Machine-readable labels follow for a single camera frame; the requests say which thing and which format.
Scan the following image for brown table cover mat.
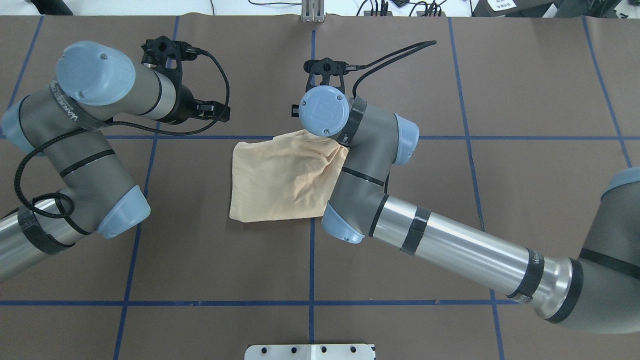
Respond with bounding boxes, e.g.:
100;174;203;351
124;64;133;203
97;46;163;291
1;13;639;360

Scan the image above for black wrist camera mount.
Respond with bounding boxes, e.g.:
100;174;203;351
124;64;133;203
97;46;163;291
302;57;354;95
141;36;199;89

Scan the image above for cream long-sleeve printed shirt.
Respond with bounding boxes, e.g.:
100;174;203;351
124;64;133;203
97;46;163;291
229;129;349;223

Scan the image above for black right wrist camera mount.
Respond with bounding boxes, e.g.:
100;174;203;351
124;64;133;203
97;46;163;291
302;57;354;95

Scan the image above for aluminium frame post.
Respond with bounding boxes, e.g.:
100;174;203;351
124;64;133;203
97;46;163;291
301;0;326;23

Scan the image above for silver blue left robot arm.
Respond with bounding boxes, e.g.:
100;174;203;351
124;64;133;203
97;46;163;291
0;36;231;281

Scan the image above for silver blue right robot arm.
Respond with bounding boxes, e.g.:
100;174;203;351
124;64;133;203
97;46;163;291
297;85;640;335

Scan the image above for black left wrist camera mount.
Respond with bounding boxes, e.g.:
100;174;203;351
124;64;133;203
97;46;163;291
141;36;199;89

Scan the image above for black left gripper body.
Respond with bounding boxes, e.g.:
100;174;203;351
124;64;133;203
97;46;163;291
167;84;199;125

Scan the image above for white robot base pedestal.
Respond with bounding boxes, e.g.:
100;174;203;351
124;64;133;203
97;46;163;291
244;343;377;360

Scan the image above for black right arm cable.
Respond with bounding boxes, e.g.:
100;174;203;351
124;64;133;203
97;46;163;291
345;40;437;98

